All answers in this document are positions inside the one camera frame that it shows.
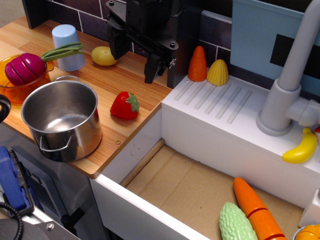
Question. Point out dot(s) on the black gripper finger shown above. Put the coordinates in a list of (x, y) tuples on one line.
[(155, 66), (119, 42)]

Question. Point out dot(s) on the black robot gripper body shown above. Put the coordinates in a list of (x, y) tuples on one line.
[(146, 22)]

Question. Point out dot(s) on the red toy strawberry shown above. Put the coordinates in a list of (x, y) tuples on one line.
[(125, 106)]

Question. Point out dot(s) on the stainless steel pot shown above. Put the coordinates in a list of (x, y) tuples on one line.
[(63, 119)]

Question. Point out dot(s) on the yellow toy potato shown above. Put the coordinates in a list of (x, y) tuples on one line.
[(102, 56)]

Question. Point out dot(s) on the orange toy carrot tip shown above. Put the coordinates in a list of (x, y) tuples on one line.
[(197, 70)]

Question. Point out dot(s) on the light blue plastic cup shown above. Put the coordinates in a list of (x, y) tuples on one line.
[(65, 39)]

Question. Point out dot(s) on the yellow toy corn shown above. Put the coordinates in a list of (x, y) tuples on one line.
[(218, 73)]

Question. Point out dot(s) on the purple toy radish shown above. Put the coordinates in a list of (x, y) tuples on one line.
[(28, 67)]

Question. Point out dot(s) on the white toy sink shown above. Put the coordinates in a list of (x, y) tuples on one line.
[(172, 179)]

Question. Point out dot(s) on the orange transparent bowl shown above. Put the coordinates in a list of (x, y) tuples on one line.
[(17, 94)]

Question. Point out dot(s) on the grey toy faucet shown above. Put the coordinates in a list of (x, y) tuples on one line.
[(283, 103)]

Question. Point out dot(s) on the yellow toy banana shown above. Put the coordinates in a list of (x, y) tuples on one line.
[(304, 151)]

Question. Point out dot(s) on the green toy bitter gourd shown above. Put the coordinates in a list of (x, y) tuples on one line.
[(234, 225)]

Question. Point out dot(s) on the blue clamp tool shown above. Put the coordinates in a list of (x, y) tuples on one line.
[(14, 182)]

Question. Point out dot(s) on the large orange toy carrot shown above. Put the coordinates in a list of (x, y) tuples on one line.
[(261, 219)]

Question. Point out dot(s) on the orange toy fruit in bowl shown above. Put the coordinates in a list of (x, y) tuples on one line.
[(309, 232)]

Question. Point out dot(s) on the light blue wall panel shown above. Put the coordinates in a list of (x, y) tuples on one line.
[(262, 35)]

